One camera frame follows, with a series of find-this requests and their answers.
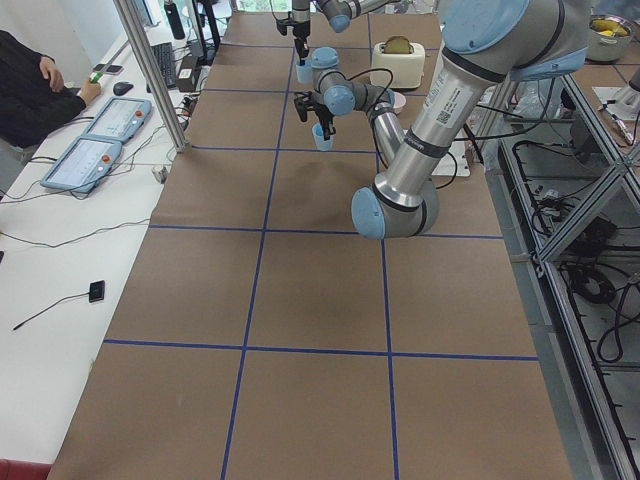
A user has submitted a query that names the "brown toast slice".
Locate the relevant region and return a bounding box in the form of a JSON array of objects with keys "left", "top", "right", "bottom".
[{"left": 381, "top": 35, "right": 413, "bottom": 55}]

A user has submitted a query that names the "small black box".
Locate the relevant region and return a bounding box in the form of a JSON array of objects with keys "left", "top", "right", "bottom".
[{"left": 88, "top": 280, "right": 106, "bottom": 303}]

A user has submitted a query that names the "person's hand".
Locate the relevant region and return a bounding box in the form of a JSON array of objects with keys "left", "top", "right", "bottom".
[{"left": 39, "top": 55, "right": 64, "bottom": 93}]

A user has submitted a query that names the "black keyboard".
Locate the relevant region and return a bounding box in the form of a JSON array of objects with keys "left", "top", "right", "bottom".
[{"left": 151, "top": 42, "right": 177, "bottom": 89}]

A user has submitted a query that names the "cream white toaster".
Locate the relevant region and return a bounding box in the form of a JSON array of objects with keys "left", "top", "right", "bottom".
[{"left": 369, "top": 42, "right": 426, "bottom": 90}]

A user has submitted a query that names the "pink plastic bowl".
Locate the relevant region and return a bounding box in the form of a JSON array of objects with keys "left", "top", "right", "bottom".
[{"left": 390, "top": 91, "right": 406, "bottom": 115}]

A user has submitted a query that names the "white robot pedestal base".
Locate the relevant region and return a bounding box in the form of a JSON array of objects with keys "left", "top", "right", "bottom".
[{"left": 432, "top": 140, "right": 470, "bottom": 180}]

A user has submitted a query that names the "black phone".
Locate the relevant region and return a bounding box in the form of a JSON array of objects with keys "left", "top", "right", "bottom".
[{"left": 93, "top": 64, "right": 124, "bottom": 75}]

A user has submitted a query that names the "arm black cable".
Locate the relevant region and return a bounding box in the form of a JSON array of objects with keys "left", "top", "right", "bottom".
[{"left": 344, "top": 68, "right": 401, "bottom": 111}]

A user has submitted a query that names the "teach pendant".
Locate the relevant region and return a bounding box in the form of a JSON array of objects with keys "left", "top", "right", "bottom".
[
  {"left": 83, "top": 96, "right": 152, "bottom": 144},
  {"left": 40, "top": 137, "right": 123, "bottom": 193}
]

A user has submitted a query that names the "aluminium frame post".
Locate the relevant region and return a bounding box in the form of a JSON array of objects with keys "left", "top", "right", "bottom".
[{"left": 114, "top": 0, "right": 188, "bottom": 153}]

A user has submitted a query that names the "black computer mouse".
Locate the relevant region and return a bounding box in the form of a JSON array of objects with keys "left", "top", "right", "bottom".
[{"left": 112, "top": 82, "right": 134, "bottom": 96}]

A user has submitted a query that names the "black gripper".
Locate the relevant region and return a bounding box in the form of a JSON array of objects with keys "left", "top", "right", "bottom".
[
  {"left": 293, "top": 21, "right": 310, "bottom": 65},
  {"left": 309, "top": 100, "right": 335, "bottom": 141}
]

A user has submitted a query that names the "small metal cup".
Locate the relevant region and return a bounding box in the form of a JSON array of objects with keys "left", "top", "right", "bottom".
[{"left": 152, "top": 165, "right": 168, "bottom": 184}]

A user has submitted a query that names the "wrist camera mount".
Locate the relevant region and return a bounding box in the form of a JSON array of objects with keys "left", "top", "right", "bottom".
[
  {"left": 274, "top": 13, "right": 295, "bottom": 36},
  {"left": 294, "top": 91, "right": 316, "bottom": 123}
]

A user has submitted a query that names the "teach pendant far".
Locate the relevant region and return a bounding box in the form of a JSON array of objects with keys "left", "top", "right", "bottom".
[{"left": 83, "top": 96, "right": 152, "bottom": 144}]

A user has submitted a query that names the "teach pendant near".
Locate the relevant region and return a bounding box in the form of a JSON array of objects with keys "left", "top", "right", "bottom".
[{"left": 40, "top": 137, "right": 123, "bottom": 193}]

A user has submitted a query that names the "metal pot with food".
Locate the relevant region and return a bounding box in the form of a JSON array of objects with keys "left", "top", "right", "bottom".
[{"left": 586, "top": 15, "right": 634, "bottom": 63}]

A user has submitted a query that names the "light blue cup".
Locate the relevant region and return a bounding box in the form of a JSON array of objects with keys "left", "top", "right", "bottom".
[
  {"left": 295, "top": 59, "right": 313, "bottom": 85},
  {"left": 311, "top": 123, "right": 333, "bottom": 152}
]

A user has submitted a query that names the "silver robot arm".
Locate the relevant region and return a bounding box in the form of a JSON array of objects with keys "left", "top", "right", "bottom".
[
  {"left": 276, "top": 0, "right": 389, "bottom": 65},
  {"left": 310, "top": 1, "right": 591, "bottom": 240}
]

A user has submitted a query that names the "person in black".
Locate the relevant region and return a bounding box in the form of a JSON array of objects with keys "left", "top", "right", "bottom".
[{"left": 1, "top": 31, "right": 86, "bottom": 148}]

